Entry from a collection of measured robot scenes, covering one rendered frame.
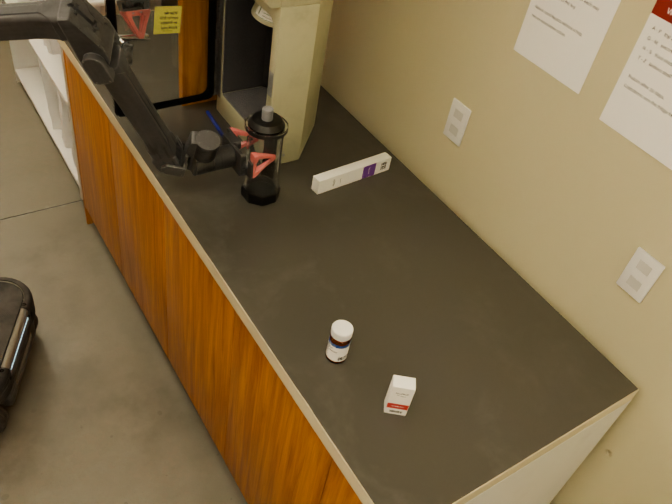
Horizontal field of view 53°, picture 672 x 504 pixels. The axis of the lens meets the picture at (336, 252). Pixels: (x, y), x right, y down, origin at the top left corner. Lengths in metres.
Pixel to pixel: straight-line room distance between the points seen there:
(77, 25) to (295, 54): 0.64
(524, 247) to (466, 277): 0.18
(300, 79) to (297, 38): 0.12
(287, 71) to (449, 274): 0.66
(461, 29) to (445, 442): 1.02
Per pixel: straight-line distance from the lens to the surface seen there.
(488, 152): 1.82
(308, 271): 1.64
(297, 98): 1.85
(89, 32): 1.34
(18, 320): 2.50
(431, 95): 1.95
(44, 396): 2.59
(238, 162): 1.67
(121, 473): 2.39
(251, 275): 1.61
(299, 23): 1.74
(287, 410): 1.59
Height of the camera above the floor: 2.10
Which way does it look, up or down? 43 degrees down
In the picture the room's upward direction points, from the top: 12 degrees clockwise
